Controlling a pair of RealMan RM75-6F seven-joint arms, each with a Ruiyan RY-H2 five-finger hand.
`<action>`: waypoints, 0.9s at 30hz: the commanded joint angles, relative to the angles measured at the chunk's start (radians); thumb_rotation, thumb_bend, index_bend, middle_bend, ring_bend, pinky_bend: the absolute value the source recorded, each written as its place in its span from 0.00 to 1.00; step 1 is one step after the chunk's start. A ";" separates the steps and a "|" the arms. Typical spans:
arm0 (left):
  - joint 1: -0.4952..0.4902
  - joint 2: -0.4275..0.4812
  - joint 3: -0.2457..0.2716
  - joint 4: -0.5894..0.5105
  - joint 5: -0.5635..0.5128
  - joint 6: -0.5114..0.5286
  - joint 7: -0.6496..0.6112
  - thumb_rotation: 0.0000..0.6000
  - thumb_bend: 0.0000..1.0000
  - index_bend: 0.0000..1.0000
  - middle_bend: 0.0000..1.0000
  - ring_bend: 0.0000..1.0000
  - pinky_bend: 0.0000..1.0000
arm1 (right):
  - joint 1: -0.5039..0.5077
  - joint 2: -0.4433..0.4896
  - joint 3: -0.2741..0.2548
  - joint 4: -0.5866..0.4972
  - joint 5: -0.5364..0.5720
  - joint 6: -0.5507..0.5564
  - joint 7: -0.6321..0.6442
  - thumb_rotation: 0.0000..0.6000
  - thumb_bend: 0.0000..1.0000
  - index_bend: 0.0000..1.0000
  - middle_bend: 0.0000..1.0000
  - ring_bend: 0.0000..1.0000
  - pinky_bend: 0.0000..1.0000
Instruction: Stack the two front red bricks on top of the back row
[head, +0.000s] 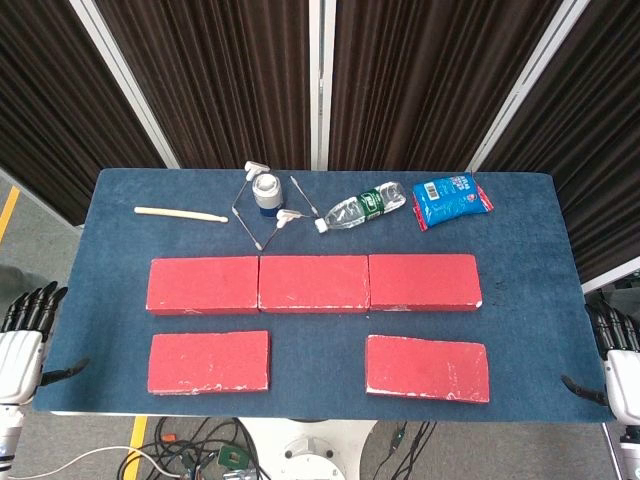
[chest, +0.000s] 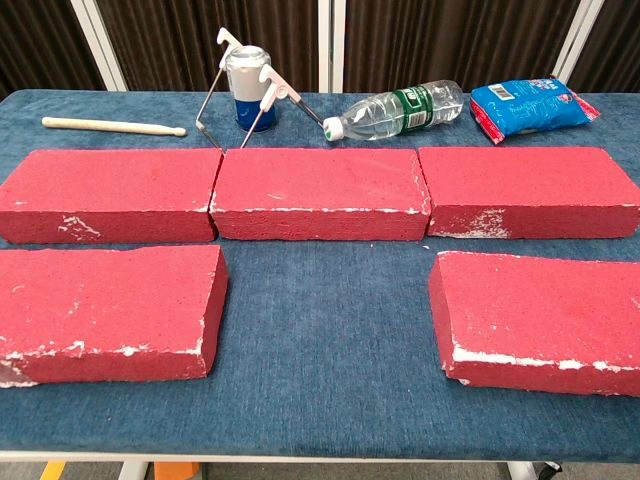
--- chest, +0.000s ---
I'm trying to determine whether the red foam brick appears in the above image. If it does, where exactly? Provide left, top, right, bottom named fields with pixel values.
left=428, top=250, right=640, bottom=399
left=209, top=147, right=432, bottom=243
left=0, top=243, right=230, bottom=390
left=417, top=145, right=640, bottom=240
left=0, top=148, right=224, bottom=245

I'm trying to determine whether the blue fabric table cover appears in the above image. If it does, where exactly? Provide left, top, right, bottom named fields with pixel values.
left=0, top=89, right=640, bottom=464

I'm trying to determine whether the clear plastic water bottle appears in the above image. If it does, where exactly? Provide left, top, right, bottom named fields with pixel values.
left=322, top=79, right=465, bottom=142

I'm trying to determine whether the blue snack bag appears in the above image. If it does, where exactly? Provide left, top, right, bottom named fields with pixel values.
left=468, top=74, right=602, bottom=146

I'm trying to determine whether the wooden stick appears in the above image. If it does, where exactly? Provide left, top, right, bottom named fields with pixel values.
left=41, top=116, right=188, bottom=138

